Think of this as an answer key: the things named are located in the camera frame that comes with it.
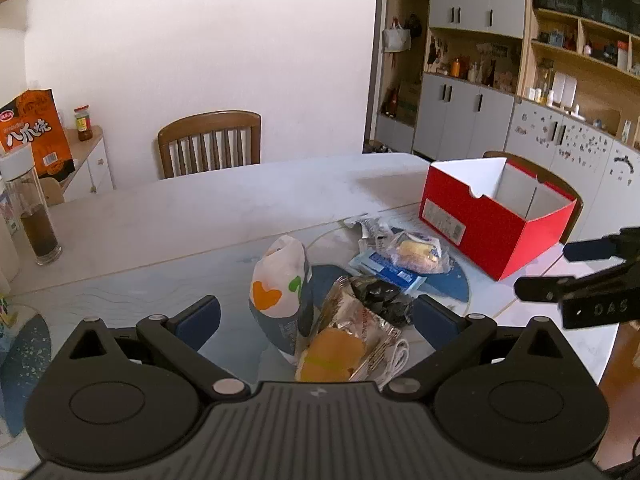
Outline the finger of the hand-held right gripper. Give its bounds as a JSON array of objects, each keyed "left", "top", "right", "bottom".
[
  {"left": 564, "top": 226, "right": 640, "bottom": 263},
  {"left": 514, "top": 260, "right": 640, "bottom": 331}
]

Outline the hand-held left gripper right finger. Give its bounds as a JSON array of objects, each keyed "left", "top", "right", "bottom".
[{"left": 382, "top": 295, "right": 573, "bottom": 401}]

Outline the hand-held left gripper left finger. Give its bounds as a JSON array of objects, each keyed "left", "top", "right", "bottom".
[{"left": 65, "top": 296, "right": 251, "bottom": 401}]

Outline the white cable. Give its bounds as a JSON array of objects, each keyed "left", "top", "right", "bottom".
[{"left": 372, "top": 337, "right": 411, "bottom": 391}]

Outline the black snack packet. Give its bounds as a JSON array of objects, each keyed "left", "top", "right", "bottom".
[{"left": 350, "top": 276, "right": 416, "bottom": 328}]

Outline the clear yellow cake packet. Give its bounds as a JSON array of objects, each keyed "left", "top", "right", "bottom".
[{"left": 389, "top": 231, "right": 451, "bottom": 276}]

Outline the white snack bag orange heart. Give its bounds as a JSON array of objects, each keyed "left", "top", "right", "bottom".
[{"left": 248, "top": 235, "right": 315, "bottom": 366}]

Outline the blue snack packet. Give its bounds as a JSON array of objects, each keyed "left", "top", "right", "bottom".
[{"left": 348, "top": 247, "right": 426, "bottom": 296}]

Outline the foil bread packet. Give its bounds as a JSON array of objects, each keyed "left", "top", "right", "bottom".
[{"left": 295, "top": 276, "right": 403, "bottom": 383}]

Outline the red cardboard box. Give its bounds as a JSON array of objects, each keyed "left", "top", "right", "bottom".
[{"left": 419, "top": 156, "right": 578, "bottom": 282}]

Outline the white printed pouch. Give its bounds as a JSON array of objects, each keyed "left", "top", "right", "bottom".
[{"left": 345, "top": 215, "right": 396, "bottom": 256}]

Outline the white marble desktop table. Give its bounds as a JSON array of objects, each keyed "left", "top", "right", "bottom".
[{"left": 0, "top": 152, "right": 621, "bottom": 480}]

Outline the blue printed table mat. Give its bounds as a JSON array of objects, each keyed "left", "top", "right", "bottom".
[{"left": 0, "top": 202, "right": 566, "bottom": 461}]

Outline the white sideboard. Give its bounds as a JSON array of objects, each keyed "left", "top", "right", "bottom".
[{"left": 40, "top": 125, "right": 115, "bottom": 206}]

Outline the brown slatted wooden chair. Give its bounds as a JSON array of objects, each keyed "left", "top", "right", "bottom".
[{"left": 157, "top": 111, "right": 262, "bottom": 180}]

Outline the glass bottle with white lid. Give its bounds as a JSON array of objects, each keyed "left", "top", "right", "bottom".
[{"left": 0, "top": 149, "right": 63, "bottom": 266}]

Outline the sauce jar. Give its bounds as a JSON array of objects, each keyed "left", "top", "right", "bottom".
[{"left": 74, "top": 105, "right": 94, "bottom": 142}]

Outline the white tote bag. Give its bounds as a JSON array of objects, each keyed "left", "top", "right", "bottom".
[{"left": 382, "top": 17, "right": 412, "bottom": 53}]

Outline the grey wall cabinet unit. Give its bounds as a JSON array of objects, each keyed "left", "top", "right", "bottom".
[{"left": 370, "top": 0, "right": 640, "bottom": 286}]

